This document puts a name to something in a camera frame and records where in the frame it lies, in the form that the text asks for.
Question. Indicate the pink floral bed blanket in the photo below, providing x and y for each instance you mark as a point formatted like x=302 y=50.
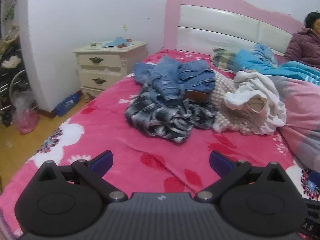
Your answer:
x=125 y=150

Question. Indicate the cream nightstand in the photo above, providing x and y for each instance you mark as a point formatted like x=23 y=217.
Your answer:
x=105 y=70

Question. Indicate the green checkered pillow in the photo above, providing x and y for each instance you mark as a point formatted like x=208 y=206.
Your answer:
x=225 y=57

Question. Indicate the pink grey duvet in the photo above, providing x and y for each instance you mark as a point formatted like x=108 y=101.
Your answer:
x=302 y=120

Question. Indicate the black white plaid shirt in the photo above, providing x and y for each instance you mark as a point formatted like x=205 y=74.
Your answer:
x=160 y=120

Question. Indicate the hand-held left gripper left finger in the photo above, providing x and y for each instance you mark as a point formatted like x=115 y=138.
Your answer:
x=102 y=161

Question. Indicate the small green object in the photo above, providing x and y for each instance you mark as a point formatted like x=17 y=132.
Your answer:
x=93 y=44

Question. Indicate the beige knit sweater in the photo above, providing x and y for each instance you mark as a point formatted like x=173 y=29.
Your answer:
x=222 y=90

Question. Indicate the blue denim jeans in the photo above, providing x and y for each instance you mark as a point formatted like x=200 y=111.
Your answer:
x=172 y=77

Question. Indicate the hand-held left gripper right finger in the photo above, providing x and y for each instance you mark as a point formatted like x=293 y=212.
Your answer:
x=220 y=163

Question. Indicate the blue plastic package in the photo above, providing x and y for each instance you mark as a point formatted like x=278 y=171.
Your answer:
x=66 y=103

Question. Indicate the yellow wall sticker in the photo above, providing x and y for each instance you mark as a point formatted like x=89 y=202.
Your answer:
x=124 y=27

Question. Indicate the white garment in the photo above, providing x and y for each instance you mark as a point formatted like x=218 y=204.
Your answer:
x=262 y=87

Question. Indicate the wheelchair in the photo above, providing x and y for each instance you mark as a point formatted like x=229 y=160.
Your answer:
x=12 y=77

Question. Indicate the blue striped quilt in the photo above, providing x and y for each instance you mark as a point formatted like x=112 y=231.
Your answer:
x=250 y=57

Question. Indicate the blue paper sheet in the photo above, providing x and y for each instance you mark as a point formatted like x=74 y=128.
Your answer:
x=117 y=42

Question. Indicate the pink white bed headboard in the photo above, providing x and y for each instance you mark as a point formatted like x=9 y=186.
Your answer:
x=175 y=17

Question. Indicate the pink clear plastic bag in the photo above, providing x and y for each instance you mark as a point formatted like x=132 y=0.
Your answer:
x=26 y=122

